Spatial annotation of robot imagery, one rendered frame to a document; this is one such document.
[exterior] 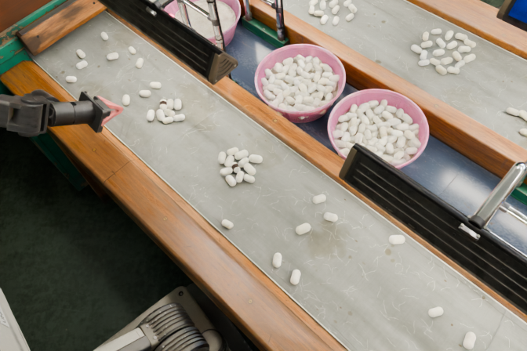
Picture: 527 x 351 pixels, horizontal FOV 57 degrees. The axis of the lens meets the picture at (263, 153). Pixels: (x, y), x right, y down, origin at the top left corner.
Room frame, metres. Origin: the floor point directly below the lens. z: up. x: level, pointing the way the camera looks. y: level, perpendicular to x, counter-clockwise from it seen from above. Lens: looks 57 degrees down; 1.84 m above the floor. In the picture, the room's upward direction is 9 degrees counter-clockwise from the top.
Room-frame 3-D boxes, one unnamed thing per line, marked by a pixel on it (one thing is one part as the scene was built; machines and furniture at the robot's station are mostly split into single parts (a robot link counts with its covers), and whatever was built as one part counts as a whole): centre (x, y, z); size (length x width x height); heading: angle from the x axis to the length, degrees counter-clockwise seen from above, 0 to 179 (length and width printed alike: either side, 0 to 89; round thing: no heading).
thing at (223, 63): (0.99, 0.25, 1.08); 0.62 x 0.08 x 0.07; 38
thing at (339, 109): (0.73, -0.31, 0.72); 0.27 x 0.27 x 0.10
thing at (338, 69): (0.95, -0.14, 0.72); 0.27 x 0.27 x 0.10
